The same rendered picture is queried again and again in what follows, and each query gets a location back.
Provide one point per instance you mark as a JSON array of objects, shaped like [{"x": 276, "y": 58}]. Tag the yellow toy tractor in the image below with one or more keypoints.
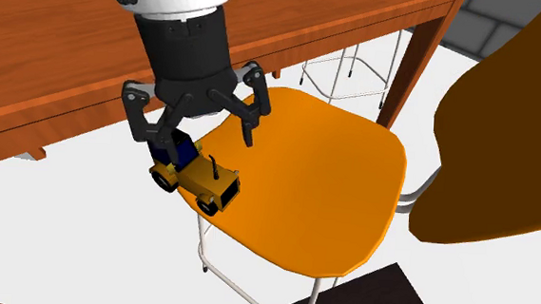
[{"x": 204, "y": 176}]

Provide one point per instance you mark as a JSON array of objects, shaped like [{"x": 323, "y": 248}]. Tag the brown wooden table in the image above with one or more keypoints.
[{"x": 49, "y": 42}]

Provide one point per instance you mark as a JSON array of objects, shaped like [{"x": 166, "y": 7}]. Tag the orange chair with white legs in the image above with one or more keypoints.
[{"x": 310, "y": 181}]

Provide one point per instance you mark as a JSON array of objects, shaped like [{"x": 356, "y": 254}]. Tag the white metal chair frame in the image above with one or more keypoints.
[{"x": 337, "y": 78}]

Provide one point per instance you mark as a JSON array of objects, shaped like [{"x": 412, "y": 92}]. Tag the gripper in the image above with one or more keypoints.
[{"x": 190, "y": 54}]

